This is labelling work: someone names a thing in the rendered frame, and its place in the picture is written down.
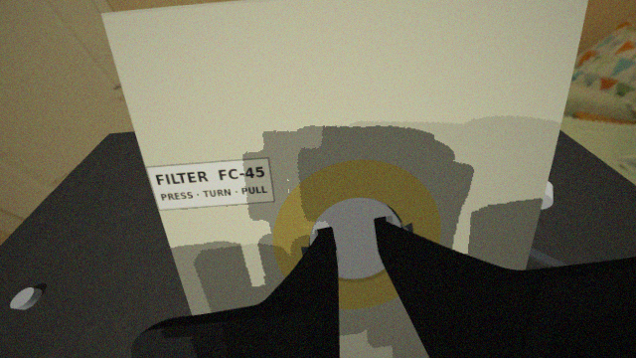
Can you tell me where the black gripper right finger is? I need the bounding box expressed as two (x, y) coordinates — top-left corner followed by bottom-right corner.
(374, 219), (636, 358)

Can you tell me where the grey flat bar with two pins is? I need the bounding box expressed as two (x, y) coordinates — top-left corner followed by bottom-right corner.
(529, 248), (568, 267)

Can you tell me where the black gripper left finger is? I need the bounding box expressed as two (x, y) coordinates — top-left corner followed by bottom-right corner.
(131, 227), (340, 358)

